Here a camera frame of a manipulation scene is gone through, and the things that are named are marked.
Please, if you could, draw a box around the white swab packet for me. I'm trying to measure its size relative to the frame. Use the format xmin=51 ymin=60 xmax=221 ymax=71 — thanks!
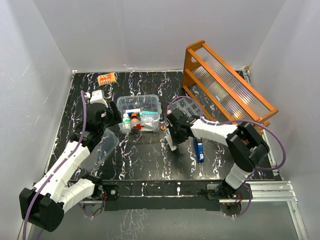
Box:
xmin=165 ymin=134 xmax=177 ymax=151

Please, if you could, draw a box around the white green small bottle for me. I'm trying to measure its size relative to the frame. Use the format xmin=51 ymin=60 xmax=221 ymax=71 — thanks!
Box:
xmin=122 ymin=113 xmax=131 ymax=134

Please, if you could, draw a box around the blue white tube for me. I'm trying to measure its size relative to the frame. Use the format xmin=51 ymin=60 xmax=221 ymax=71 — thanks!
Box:
xmin=125 ymin=108 xmax=141 ymax=114

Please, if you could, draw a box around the brown orange medicine bottle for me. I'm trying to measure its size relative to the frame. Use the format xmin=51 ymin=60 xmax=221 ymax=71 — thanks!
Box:
xmin=131 ymin=112 xmax=139 ymax=124

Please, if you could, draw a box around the clear first aid box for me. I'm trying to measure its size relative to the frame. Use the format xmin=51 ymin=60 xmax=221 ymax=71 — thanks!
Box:
xmin=116 ymin=94 xmax=162 ymax=134

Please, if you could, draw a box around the clear tray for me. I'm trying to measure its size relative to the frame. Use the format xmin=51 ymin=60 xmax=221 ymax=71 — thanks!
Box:
xmin=170 ymin=97 xmax=204 ymax=117

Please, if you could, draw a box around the white blue gauze packet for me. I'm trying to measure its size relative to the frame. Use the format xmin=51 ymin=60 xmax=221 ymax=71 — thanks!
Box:
xmin=139 ymin=121 xmax=160 ymax=132

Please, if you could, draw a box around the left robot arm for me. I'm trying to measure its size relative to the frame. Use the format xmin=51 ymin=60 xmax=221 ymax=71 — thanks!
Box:
xmin=19 ymin=101 xmax=122 ymax=232

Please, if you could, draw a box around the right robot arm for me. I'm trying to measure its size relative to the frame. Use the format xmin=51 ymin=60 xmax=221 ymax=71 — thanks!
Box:
xmin=166 ymin=108 xmax=270 ymax=199

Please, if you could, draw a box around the blue thermometer case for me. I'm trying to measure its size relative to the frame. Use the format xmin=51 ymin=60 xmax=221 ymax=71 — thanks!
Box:
xmin=193 ymin=137 xmax=205 ymax=164

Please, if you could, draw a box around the clear box lid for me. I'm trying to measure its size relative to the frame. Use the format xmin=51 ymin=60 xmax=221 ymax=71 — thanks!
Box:
xmin=80 ymin=128 xmax=120 ymax=173

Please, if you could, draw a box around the orange pill blister pack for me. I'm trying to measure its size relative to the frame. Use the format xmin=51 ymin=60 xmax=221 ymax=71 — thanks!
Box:
xmin=97 ymin=72 xmax=117 ymax=86

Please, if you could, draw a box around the orange wooden shelf rack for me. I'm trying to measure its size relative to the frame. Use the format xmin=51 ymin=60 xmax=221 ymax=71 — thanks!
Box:
xmin=182 ymin=40 xmax=278 ymax=127

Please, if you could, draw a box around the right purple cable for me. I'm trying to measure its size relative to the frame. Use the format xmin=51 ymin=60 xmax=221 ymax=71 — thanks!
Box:
xmin=166 ymin=96 xmax=287 ymax=218

